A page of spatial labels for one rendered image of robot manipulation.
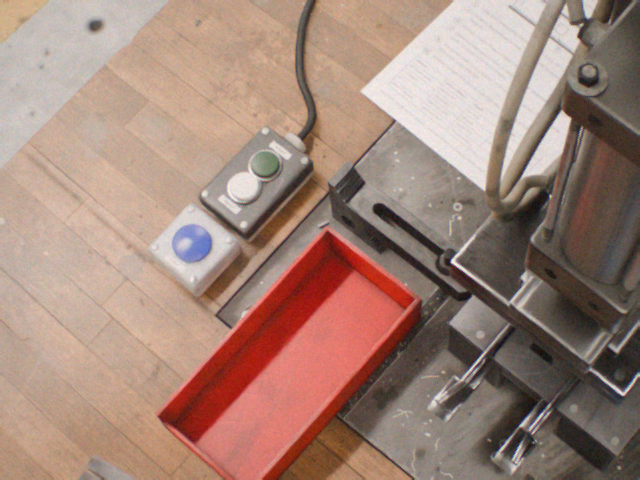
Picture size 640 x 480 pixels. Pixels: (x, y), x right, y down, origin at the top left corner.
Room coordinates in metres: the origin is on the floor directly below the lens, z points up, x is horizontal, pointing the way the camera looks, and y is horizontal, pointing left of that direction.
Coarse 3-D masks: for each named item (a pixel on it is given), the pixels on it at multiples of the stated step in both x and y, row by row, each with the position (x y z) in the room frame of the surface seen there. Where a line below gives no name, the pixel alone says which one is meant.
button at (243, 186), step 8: (240, 176) 0.55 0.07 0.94; (248, 176) 0.55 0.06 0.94; (232, 184) 0.54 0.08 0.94; (240, 184) 0.54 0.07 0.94; (248, 184) 0.54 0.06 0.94; (256, 184) 0.54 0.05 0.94; (232, 192) 0.53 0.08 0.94; (240, 192) 0.53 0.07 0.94; (248, 192) 0.53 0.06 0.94; (256, 192) 0.53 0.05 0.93
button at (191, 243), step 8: (192, 224) 0.51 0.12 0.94; (176, 232) 0.50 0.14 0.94; (184, 232) 0.50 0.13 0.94; (192, 232) 0.50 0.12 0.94; (200, 232) 0.50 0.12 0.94; (208, 232) 0.50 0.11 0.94; (176, 240) 0.49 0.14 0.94; (184, 240) 0.49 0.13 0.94; (192, 240) 0.49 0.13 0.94; (200, 240) 0.49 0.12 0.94; (208, 240) 0.49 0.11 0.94; (176, 248) 0.49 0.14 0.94; (184, 248) 0.48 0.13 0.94; (192, 248) 0.48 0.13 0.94; (200, 248) 0.48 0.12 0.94; (208, 248) 0.48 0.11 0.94; (184, 256) 0.48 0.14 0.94; (192, 256) 0.47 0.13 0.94; (200, 256) 0.47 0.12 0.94
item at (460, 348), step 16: (448, 336) 0.34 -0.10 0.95; (464, 352) 0.33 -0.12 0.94; (480, 352) 0.31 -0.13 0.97; (496, 368) 0.30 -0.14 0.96; (496, 384) 0.30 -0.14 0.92; (560, 416) 0.24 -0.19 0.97; (560, 432) 0.23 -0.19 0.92; (576, 432) 0.22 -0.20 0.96; (576, 448) 0.22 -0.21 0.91; (592, 448) 0.21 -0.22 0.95; (592, 464) 0.20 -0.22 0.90; (608, 464) 0.19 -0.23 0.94
